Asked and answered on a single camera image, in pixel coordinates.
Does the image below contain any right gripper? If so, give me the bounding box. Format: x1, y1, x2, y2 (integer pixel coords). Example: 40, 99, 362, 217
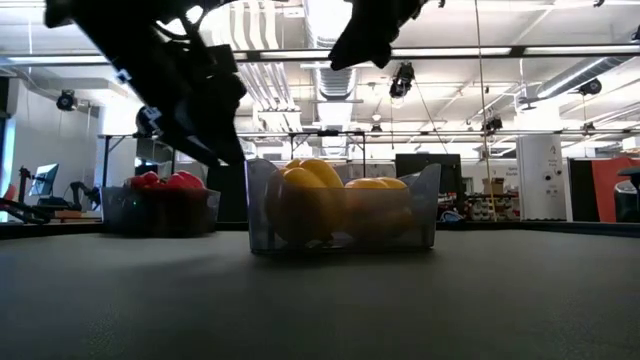
326, 0, 427, 72

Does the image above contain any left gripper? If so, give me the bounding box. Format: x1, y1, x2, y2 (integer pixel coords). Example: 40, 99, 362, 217
69, 0, 248, 169

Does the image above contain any red bell pepper green stem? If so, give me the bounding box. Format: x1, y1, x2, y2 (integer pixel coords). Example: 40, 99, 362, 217
163, 169, 207, 191

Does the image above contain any large dark red bell pepper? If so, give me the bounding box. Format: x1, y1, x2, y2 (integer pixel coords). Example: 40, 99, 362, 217
126, 170, 163, 191

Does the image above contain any yellow bell pepper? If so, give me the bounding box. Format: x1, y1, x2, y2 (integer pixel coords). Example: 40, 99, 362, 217
263, 157, 348, 248
343, 176, 415, 242

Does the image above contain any black partition panel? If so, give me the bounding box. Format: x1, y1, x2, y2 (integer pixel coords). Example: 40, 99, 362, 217
206, 162, 247, 224

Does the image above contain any translucent grey plastic bin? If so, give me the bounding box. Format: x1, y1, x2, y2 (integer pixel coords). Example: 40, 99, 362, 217
99, 185, 222, 238
243, 158, 442, 255

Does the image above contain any black ceiling spotlight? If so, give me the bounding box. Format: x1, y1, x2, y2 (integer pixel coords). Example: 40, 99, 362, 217
55, 89, 78, 113

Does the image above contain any computer monitor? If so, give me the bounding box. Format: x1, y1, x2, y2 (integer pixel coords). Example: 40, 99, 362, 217
28, 163, 60, 199

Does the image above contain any cardboard box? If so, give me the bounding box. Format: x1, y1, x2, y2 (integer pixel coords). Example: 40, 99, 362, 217
481, 176, 507, 197

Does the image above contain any orange partition panel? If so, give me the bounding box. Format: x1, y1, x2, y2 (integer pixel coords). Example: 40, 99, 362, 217
591, 157, 640, 224

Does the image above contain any black office chair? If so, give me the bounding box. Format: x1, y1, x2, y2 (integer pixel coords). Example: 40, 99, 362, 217
612, 166, 640, 224

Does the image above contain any hanging black camera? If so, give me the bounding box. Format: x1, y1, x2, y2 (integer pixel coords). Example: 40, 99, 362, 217
388, 61, 417, 100

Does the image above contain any silver ceiling air duct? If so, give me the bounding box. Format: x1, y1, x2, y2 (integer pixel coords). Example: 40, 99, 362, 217
303, 0, 374, 157

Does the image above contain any black overhead frame bar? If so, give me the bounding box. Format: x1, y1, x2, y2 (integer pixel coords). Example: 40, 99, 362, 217
0, 45, 640, 66

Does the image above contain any hanging thin rope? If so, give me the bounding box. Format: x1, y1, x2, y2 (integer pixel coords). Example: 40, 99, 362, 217
473, 0, 497, 221

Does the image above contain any slanted silver ceiling duct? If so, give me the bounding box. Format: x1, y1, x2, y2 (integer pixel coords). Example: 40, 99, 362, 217
535, 55, 622, 100

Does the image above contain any round black ceiling camera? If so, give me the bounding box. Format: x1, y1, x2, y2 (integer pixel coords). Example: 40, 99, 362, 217
579, 77, 603, 97

